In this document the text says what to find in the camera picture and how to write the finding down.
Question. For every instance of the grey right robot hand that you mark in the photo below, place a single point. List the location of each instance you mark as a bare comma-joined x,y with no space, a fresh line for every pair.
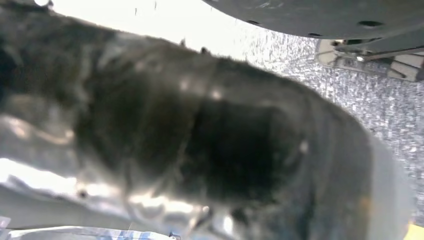
198,139

